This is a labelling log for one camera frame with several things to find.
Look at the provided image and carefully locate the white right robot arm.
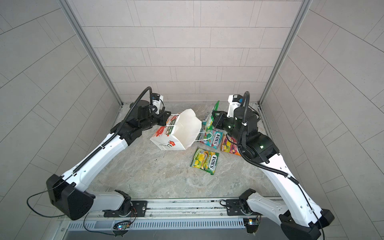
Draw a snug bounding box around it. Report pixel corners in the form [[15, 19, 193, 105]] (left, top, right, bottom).
[[212, 107, 335, 240]]

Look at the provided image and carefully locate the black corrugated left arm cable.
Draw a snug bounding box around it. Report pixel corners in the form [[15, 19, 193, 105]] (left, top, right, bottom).
[[71, 86, 154, 175]]

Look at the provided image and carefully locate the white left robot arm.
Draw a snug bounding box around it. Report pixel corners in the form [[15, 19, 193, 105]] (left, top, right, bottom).
[[46, 100, 171, 220]]

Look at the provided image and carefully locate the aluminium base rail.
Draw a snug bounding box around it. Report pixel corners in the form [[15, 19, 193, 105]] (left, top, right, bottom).
[[56, 196, 289, 232]]

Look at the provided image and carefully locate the green Fox's candy packet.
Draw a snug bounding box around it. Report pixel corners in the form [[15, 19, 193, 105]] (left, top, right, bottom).
[[191, 148, 219, 175], [204, 101, 220, 132]]

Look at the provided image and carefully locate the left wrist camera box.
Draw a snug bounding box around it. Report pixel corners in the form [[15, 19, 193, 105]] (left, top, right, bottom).
[[150, 93, 164, 115]]

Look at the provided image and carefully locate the teal mint blossom candy packet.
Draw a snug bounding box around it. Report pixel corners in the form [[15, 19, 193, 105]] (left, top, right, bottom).
[[202, 113, 211, 126]]

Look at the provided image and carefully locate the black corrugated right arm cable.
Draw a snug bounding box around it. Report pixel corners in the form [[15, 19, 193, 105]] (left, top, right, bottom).
[[226, 91, 301, 185]]

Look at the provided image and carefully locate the aluminium corner post right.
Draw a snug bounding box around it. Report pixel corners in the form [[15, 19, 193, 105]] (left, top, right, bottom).
[[258, 0, 312, 106]]

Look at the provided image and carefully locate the orange Fox's fruits candy packet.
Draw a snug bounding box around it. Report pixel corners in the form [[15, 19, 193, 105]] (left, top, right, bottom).
[[221, 135, 241, 156]]

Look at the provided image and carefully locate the white floral paper bag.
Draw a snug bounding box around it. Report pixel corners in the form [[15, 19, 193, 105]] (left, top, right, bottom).
[[150, 109, 203, 151]]

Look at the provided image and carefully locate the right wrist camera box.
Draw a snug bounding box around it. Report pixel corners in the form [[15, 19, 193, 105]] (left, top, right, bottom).
[[227, 94, 243, 118]]

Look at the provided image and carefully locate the left circuit board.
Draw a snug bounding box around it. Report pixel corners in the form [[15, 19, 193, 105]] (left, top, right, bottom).
[[113, 220, 133, 232]]

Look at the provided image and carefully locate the aluminium corner post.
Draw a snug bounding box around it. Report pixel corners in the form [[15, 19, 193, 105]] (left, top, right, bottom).
[[58, 0, 123, 107], [258, 0, 312, 106]]

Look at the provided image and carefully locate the aluminium corner post left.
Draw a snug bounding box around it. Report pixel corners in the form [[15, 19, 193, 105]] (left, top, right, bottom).
[[58, 0, 123, 107]]

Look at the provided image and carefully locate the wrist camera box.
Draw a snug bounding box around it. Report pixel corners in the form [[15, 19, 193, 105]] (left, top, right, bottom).
[[227, 94, 243, 118], [150, 93, 164, 115]]

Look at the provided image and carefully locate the circuit board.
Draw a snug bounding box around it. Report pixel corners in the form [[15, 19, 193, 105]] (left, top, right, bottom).
[[243, 218, 260, 235], [113, 220, 133, 232]]

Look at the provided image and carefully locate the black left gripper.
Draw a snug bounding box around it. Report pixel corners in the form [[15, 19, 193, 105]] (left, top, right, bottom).
[[137, 109, 172, 132]]

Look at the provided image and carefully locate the right circuit board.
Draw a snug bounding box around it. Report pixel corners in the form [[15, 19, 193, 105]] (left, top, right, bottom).
[[243, 218, 260, 235]]

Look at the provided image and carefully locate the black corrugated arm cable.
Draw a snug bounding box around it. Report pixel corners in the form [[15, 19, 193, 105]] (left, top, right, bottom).
[[226, 91, 301, 185], [71, 86, 154, 175]]

